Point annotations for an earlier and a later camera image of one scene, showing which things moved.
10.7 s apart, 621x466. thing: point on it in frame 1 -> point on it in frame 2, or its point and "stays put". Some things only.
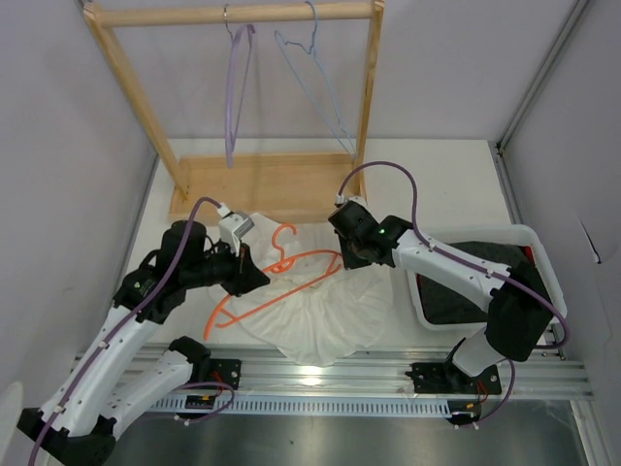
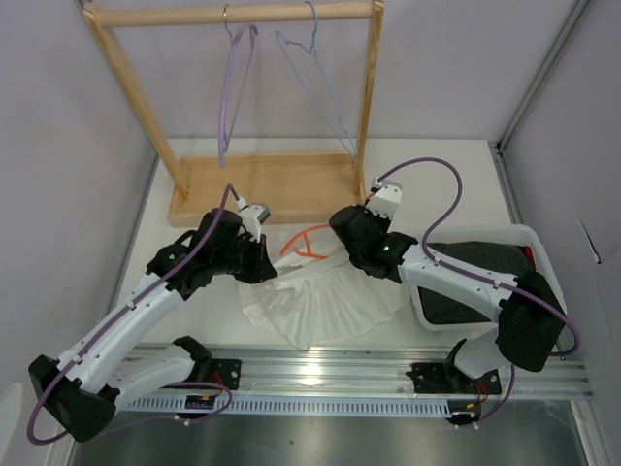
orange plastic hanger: [278, 266] -> [307, 241]
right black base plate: [441, 378] stays put
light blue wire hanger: [313, 78] stays put
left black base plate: [225, 371] stays put
